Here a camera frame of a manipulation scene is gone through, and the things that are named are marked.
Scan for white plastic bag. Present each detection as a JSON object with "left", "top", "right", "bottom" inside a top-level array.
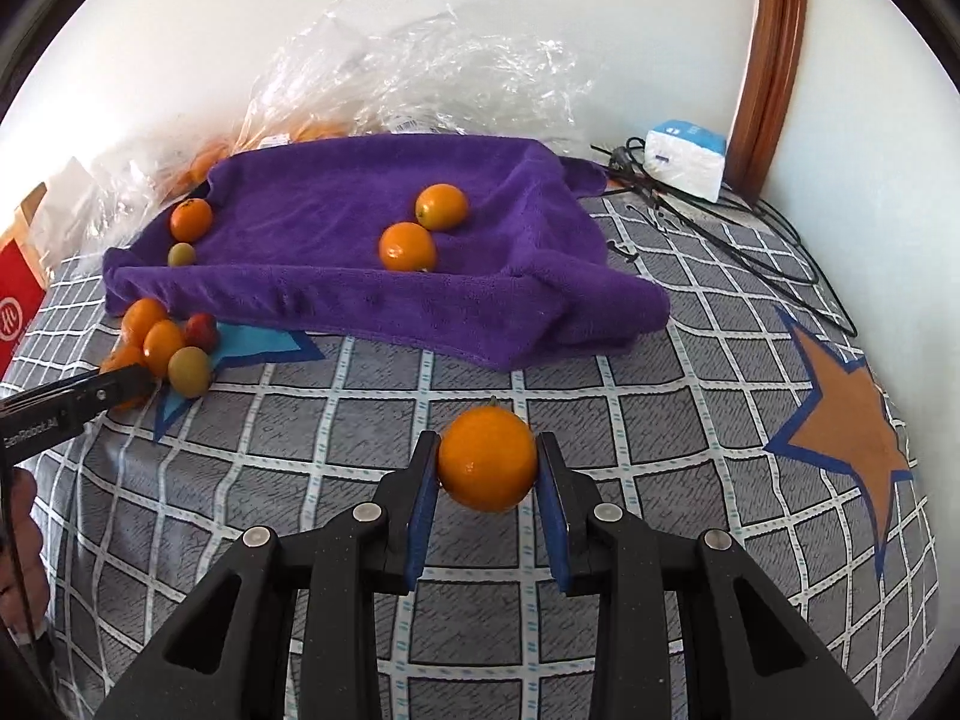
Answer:
[{"left": 41, "top": 157, "right": 102, "bottom": 241}]

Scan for black cables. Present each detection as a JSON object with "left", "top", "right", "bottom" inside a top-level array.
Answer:
[{"left": 589, "top": 139, "right": 860, "bottom": 338}]

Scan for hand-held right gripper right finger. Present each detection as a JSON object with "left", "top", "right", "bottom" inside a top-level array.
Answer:
[{"left": 535, "top": 431, "right": 860, "bottom": 720}]

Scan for small clear plastic bag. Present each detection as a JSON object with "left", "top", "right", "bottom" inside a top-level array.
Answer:
[{"left": 75, "top": 131, "right": 248, "bottom": 256}]

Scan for orange mandarin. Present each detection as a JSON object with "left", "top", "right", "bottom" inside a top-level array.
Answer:
[
  {"left": 122, "top": 298, "right": 170, "bottom": 338},
  {"left": 170, "top": 198, "right": 215, "bottom": 243},
  {"left": 142, "top": 320, "right": 187, "bottom": 378},
  {"left": 101, "top": 345, "right": 151, "bottom": 412},
  {"left": 415, "top": 184, "right": 470, "bottom": 232},
  {"left": 379, "top": 222, "right": 438, "bottom": 273},
  {"left": 437, "top": 405, "right": 539, "bottom": 515}
]

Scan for red paper bag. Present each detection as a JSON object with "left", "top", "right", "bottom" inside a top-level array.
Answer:
[{"left": 0, "top": 236, "right": 50, "bottom": 380}]

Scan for purple towel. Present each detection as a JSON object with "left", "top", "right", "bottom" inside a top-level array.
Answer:
[{"left": 101, "top": 131, "right": 672, "bottom": 372}]

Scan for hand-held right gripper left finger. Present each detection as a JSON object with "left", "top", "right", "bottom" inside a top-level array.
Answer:
[{"left": 94, "top": 431, "right": 441, "bottom": 720}]

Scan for bagged oranges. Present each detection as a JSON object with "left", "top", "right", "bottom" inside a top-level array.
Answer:
[{"left": 259, "top": 116, "right": 353, "bottom": 143}]

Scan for brown wooden door frame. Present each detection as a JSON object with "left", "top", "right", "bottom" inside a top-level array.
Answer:
[{"left": 724, "top": 0, "right": 811, "bottom": 196}]

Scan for large clear plastic bag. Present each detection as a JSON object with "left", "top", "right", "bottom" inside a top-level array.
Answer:
[{"left": 240, "top": 4, "right": 593, "bottom": 166}]

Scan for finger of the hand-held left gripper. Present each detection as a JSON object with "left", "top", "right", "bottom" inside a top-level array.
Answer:
[{"left": 96, "top": 364, "right": 160, "bottom": 412}]

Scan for grey checked bedsheet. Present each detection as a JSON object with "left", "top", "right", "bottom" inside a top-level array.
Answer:
[{"left": 0, "top": 187, "right": 942, "bottom": 720}]

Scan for person's left hand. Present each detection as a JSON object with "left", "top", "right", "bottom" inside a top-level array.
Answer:
[{"left": 0, "top": 467, "right": 47, "bottom": 640}]

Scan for white and blue box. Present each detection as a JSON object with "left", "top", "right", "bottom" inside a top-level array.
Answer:
[{"left": 643, "top": 118, "right": 730, "bottom": 203}]

